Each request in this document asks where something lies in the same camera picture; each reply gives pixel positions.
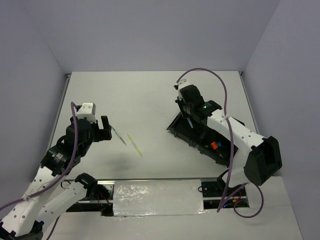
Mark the aluminium table edge rail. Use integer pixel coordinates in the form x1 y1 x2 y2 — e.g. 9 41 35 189
49 73 72 146

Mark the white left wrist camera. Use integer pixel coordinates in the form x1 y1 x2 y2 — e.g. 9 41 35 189
76 102 96 123

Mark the silver foil cover plate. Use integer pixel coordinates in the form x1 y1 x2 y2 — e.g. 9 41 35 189
113 179 206 217

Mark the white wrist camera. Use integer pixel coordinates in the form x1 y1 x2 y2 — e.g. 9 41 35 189
173 78 190 99
76 102 96 123

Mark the orange cap black highlighter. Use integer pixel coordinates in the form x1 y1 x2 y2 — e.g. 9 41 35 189
210 142 219 150

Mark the blue thin pen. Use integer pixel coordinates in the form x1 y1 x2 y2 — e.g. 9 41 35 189
187 118 194 129

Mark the yellow thin pen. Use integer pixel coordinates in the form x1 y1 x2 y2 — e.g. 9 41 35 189
127 134 144 158

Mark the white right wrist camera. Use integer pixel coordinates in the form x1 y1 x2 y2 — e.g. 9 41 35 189
173 78 190 99

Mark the black desk organizer tray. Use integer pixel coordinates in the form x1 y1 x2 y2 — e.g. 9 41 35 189
167 112 231 167

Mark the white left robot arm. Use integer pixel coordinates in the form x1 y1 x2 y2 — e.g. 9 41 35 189
0 116 112 240

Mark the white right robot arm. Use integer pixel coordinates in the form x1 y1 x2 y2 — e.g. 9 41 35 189
168 82 283 196

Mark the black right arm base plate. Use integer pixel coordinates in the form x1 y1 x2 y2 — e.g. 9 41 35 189
198 181 246 198

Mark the green thin pen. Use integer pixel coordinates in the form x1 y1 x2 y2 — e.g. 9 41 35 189
111 126 127 146

